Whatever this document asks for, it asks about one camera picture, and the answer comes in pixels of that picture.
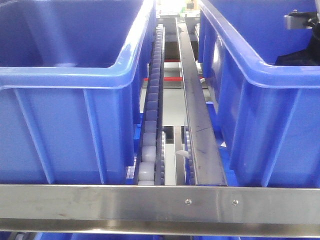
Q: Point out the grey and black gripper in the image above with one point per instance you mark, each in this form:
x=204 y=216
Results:
x=310 y=56

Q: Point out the blue bin right rack middle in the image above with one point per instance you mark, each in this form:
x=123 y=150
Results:
x=269 y=115

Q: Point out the blue bin rack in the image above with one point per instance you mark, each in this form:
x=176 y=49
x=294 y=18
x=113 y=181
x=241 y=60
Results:
x=269 y=115
x=71 y=73

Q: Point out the white roller track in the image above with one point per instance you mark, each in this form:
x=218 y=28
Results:
x=150 y=162

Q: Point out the right steel rack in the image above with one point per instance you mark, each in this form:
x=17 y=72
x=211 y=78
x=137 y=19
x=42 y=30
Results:
x=161 y=210

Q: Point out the blue bin right rack left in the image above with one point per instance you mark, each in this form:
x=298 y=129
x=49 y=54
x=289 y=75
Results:
x=71 y=73

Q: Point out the steel divider rail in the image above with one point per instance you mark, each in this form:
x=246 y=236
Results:
x=205 y=164

